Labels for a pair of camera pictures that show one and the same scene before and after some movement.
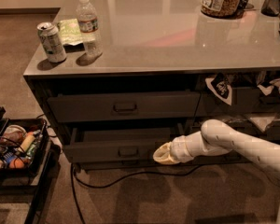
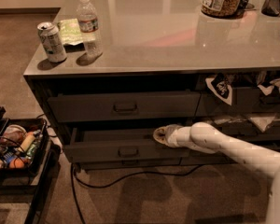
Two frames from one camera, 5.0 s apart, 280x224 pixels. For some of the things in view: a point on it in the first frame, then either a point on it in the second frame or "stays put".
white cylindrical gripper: x=180 y=151 to x=173 y=136
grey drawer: x=117 y=146 stays put
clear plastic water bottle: x=89 y=25 stays put
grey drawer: x=245 y=100 stays put
